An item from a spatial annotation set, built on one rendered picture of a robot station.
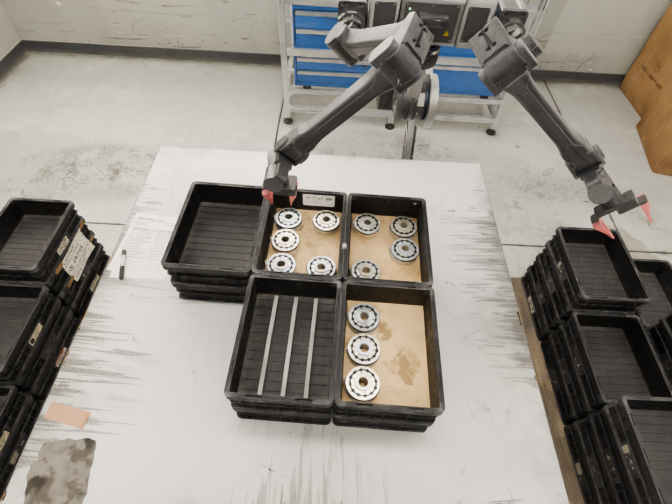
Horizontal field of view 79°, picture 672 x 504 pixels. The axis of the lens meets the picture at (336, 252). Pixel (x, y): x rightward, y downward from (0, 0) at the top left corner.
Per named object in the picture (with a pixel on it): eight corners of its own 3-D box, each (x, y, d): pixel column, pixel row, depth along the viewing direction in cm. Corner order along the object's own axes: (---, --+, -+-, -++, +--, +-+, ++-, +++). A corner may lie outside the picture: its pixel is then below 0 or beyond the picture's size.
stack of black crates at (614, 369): (538, 343, 208) (571, 311, 181) (596, 346, 208) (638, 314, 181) (561, 426, 184) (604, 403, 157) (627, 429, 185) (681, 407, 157)
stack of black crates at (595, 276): (518, 277, 232) (556, 225, 196) (571, 279, 232) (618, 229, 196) (536, 342, 208) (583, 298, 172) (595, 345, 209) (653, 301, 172)
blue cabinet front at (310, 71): (295, 84, 308) (291, 3, 263) (390, 89, 309) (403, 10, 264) (294, 86, 306) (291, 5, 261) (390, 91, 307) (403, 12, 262)
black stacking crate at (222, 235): (199, 202, 167) (192, 182, 157) (272, 207, 166) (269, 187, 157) (169, 284, 143) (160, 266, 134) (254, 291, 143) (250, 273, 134)
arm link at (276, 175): (310, 150, 118) (287, 132, 114) (307, 177, 112) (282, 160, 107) (284, 171, 125) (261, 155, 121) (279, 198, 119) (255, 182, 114)
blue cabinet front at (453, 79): (401, 90, 309) (415, 11, 264) (495, 95, 310) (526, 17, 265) (401, 92, 307) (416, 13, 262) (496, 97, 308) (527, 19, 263)
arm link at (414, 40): (450, 36, 92) (424, 1, 86) (415, 87, 93) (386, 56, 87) (358, 46, 129) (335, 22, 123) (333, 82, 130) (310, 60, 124)
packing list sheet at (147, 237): (132, 213, 176) (131, 212, 176) (185, 215, 176) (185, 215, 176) (103, 276, 156) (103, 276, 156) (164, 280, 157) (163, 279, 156)
